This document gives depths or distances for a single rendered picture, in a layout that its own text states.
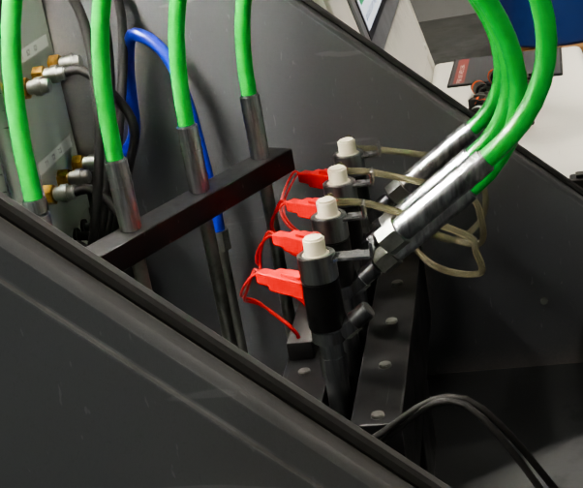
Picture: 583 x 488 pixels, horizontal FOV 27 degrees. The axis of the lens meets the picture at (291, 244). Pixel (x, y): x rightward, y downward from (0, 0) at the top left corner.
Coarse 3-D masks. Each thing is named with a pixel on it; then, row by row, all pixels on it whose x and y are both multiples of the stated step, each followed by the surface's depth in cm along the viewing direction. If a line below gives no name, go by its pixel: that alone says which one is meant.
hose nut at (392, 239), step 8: (384, 224) 86; (392, 224) 85; (376, 232) 86; (384, 232) 85; (392, 232) 85; (384, 240) 85; (392, 240) 85; (400, 240) 85; (408, 240) 85; (384, 248) 85; (392, 248) 85; (400, 248) 86
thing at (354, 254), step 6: (336, 252) 88; (342, 252) 87; (348, 252) 87; (354, 252) 87; (360, 252) 87; (366, 252) 87; (336, 258) 86; (342, 258) 86; (348, 258) 86; (354, 258) 86; (360, 258) 86; (366, 258) 86; (372, 258) 86
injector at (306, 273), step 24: (312, 264) 86; (336, 264) 87; (312, 288) 87; (336, 288) 87; (312, 312) 88; (336, 312) 88; (360, 312) 88; (312, 336) 89; (336, 336) 88; (336, 360) 89; (336, 384) 90; (336, 408) 91
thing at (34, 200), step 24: (552, 24) 78; (552, 48) 79; (552, 72) 80; (24, 96) 86; (528, 96) 80; (24, 120) 86; (528, 120) 81; (24, 144) 87; (504, 144) 82; (24, 168) 87; (24, 192) 88
